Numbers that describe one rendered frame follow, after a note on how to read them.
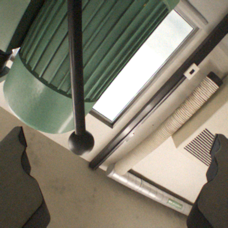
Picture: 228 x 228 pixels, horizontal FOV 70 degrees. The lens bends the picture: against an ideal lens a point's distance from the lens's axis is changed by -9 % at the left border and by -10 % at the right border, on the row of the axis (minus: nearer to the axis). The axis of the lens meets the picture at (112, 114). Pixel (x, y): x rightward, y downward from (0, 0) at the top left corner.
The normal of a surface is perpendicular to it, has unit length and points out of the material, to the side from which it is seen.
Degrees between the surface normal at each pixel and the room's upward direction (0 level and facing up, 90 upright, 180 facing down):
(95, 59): 90
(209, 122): 90
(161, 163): 90
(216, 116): 90
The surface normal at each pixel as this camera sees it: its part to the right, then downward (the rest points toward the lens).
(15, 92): -0.38, 0.19
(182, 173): -0.04, 0.47
